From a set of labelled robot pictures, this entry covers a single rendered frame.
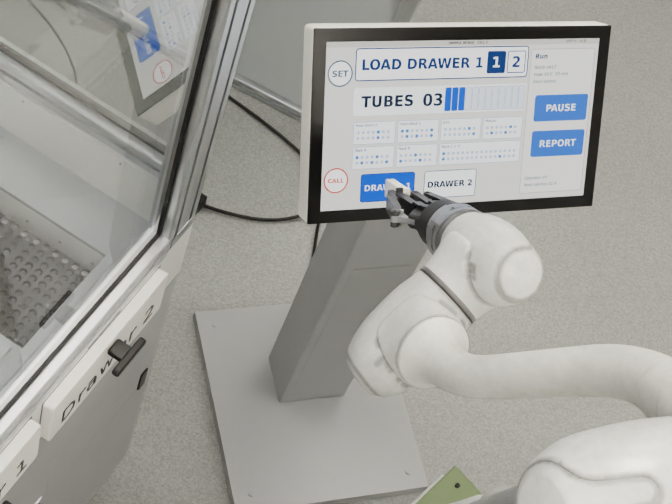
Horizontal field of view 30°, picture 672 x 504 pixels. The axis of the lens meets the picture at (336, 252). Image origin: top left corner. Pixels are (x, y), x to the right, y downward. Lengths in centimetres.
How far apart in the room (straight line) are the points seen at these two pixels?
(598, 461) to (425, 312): 54
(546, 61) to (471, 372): 71
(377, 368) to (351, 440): 125
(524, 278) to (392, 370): 21
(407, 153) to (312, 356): 78
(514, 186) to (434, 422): 101
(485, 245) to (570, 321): 167
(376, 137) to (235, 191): 125
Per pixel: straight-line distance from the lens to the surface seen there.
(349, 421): 289
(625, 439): 116
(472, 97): 204
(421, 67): 200
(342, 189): 199
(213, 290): 303
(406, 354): 161
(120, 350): 187
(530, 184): 213
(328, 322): 255
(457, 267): 164
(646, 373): 140
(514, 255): 162
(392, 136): 200
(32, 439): 180
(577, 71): 213
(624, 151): 371
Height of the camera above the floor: 256
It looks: 54 degrees down
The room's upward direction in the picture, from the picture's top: 25 degrees clockwise
